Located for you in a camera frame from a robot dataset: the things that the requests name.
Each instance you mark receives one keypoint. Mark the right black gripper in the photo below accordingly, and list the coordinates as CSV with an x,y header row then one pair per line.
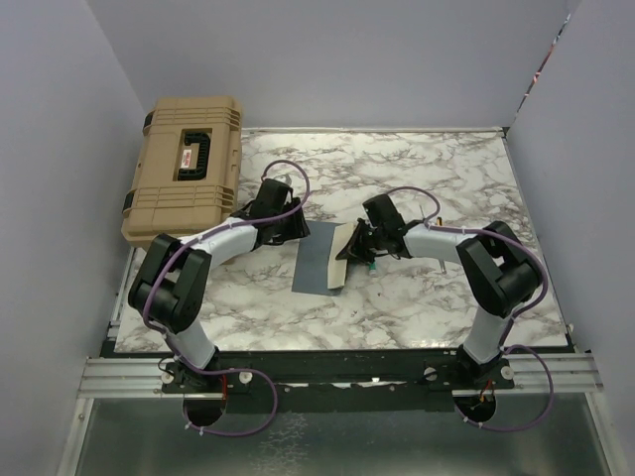
x,y
353,250

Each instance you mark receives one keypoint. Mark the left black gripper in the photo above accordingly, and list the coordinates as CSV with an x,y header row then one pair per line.
x,y
299,228

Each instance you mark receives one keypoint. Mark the tan letter paper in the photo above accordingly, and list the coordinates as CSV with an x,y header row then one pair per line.
x,y
336,269

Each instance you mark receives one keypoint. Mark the grey paper envelope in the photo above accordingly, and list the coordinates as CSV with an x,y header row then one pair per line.
x,y
310,276

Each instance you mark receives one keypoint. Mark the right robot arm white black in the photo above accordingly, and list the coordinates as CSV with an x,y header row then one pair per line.
x,y
506,279

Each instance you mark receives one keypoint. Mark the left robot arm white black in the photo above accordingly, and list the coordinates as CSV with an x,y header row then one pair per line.
x,y
169,286

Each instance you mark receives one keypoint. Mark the tan plastic tool case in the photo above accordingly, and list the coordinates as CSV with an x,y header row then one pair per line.
x,y
187,175

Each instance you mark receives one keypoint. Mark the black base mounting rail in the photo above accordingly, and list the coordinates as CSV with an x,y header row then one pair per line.
x,y
259,382

